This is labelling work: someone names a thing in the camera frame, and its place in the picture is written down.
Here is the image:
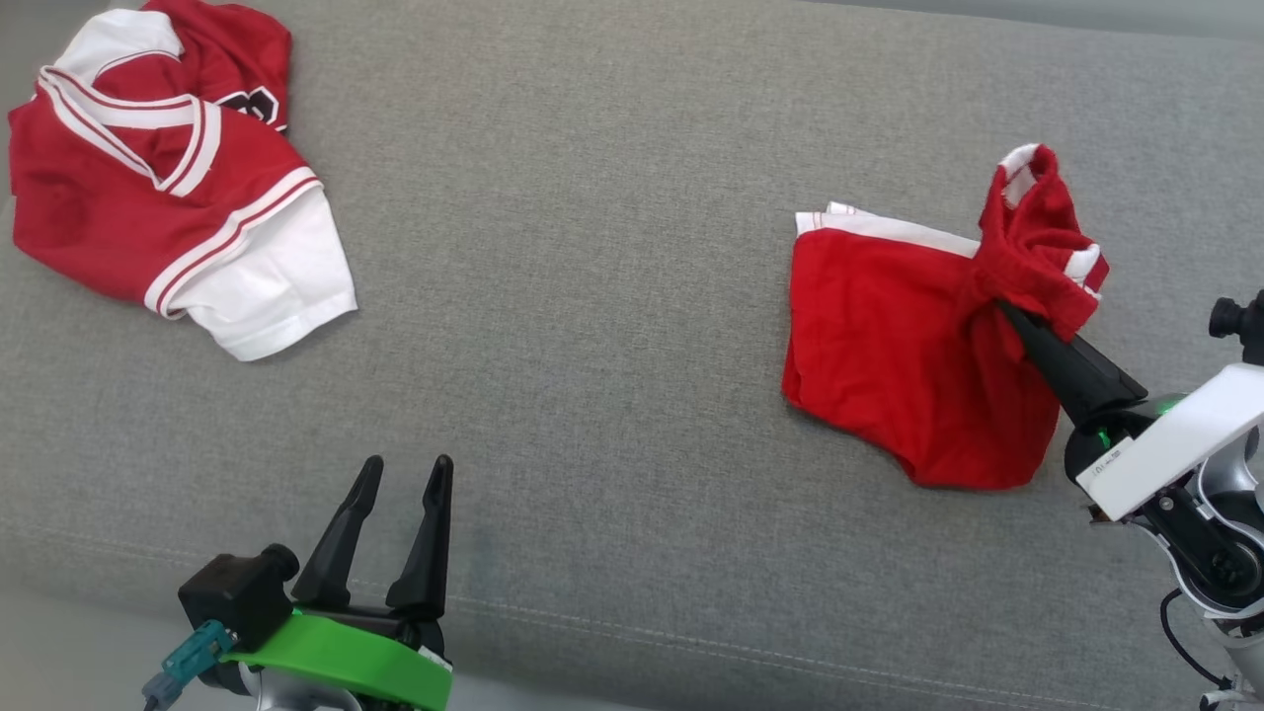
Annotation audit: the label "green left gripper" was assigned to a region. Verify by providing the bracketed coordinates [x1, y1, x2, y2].
[219, 454, 455, 711]

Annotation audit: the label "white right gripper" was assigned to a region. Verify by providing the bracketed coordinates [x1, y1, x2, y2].
[997, 299, 1264, 524]

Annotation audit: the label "red shorts with white stripe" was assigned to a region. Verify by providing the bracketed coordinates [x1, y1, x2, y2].
[782, 143, 1110, 492]

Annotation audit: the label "red and white jersey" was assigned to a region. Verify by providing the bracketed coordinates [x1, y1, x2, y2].
[8, 0, 358, 362]

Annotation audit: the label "grey fabric sofa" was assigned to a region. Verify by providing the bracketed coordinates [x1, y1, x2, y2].
[0, 0, 1264, 711]

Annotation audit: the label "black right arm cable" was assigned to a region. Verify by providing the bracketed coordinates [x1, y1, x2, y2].
[1160, 588, 1235, 692]

